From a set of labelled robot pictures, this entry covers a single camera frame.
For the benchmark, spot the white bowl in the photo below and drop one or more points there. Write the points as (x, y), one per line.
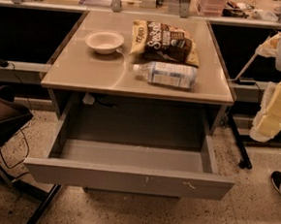
(104, 42)

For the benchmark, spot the grey cabinet desk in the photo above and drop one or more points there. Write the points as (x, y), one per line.
(152, 57)

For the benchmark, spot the clear plastic water bottle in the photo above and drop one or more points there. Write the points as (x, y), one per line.
(168, 74)

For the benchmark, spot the pink plastic container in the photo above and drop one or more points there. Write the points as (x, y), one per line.
(210, 7)

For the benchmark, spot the open grey top drawer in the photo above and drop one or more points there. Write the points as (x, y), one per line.
(133, 146)

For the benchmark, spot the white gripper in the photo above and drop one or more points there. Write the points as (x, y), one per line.
(267, 125)

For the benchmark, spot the brown chip bag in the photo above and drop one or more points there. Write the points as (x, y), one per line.
(170, 42)

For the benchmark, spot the black table leg stand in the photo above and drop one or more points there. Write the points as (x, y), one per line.
(244, 162)

